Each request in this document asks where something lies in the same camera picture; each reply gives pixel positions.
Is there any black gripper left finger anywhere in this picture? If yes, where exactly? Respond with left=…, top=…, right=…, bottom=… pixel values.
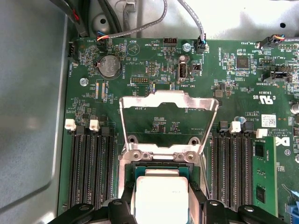
left=55, top=181, right=136, bottom=224

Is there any silver coin battery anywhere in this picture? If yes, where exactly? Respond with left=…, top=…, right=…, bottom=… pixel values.
left=94, top=54, right=122, bottom=80

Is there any silver CPU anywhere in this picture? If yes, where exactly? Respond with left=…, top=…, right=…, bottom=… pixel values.
left=134, top=166, right=189, bottom=224

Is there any RAM slot with white clip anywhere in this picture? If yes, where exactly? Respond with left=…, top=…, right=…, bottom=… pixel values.
left=64, top=118, right=79, bottom=210
left=89, top=119, right=103, bottom=210
left=224, top=121, right=242, bottom=210

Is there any black flat cable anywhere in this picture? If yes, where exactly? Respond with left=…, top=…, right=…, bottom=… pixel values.
left=97, top=0, right=124, bottom=35

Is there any RAM slot with black clip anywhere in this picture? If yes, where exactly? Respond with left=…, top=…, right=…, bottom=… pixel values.
left=211, top=120, right=229, bottom=210
left=101, top=127, right=115, bottom=208
left=238, top=123, right=255, bottom=210
left=77, top=126, right=91, bottom=210

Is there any CPU socket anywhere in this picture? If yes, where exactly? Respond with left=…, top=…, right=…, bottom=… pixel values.
left=119, top=134, right=210, bottom=201

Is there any black PC case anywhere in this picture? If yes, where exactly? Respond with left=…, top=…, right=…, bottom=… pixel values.
left=0, top=0, right=299, bottom=224

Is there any grey braided wire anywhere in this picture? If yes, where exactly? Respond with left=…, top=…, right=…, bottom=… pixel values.
left=177, top=0, right=208, bottom=55
left=97, top=0, right=169, bottom=42

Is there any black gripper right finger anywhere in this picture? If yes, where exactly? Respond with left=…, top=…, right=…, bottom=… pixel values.
left=188, top=182, right=281, bottom=224

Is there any metal socket cover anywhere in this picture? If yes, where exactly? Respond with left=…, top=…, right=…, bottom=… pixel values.
left=118, top=90, right=220, bottom=161

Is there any green motherboard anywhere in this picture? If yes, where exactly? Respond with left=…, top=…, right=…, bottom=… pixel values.
left=57, top=37, right=299, bottom=224

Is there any green RAM stick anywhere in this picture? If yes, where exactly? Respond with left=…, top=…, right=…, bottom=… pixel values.
left=253, top=136, right=279, bottom=217

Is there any silver USB port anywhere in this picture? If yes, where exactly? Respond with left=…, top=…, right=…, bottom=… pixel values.
left=178, top=55, right=189, bottom=83

